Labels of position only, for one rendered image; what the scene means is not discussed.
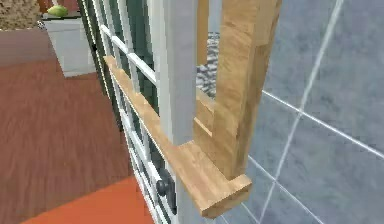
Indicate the white cabinet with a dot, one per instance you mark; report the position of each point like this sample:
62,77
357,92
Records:
68,46

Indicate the green round fruit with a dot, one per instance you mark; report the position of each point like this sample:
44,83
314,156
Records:
57,10

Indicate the white glazed room door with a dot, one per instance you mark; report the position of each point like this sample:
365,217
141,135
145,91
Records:
176,83

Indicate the light wooden door frame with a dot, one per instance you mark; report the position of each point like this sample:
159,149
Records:
233,110

